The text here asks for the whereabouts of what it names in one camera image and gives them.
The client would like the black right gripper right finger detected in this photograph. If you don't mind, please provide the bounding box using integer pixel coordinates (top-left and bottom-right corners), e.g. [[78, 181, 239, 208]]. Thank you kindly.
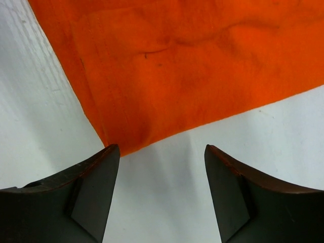
[[205, 145, 323, 242]]

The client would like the orange t shirt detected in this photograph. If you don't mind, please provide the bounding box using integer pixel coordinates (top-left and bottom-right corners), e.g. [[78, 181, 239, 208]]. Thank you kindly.
[[30, 1, 323, 155]]

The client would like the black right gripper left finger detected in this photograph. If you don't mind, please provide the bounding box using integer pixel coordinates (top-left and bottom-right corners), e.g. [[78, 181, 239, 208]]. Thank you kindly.
[[1, 144, 120, 242]]

